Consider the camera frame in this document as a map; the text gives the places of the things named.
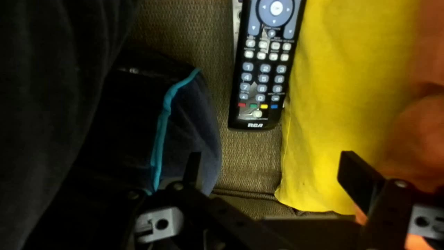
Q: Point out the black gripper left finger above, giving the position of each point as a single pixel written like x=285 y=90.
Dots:
x=211 y=222

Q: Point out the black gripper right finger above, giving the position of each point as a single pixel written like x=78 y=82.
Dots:
x=387 y=203

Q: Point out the black RCA remote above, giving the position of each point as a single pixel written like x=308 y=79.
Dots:
x=264 y=57

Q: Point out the silver remote control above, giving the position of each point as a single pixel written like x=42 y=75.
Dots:
x=236 y=14

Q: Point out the orange pillow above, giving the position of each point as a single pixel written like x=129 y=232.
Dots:
x=416 y=133

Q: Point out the yellow pillow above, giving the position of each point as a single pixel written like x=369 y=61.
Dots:
x=347 y=85

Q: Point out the dark navy pillow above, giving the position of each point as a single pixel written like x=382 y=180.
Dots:
x=83 y=122

